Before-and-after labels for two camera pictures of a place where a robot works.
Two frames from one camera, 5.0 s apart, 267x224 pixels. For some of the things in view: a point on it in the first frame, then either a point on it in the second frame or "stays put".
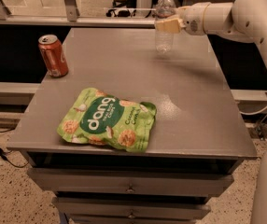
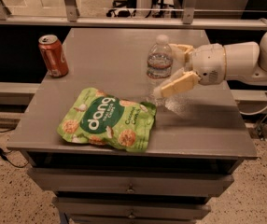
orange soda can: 53,54 stays put
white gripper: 193,19 -> 207,63
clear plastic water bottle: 165,11 -> 159,66
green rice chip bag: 93,117 stays put
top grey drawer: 133,180 stays put
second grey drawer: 132,207 stays put
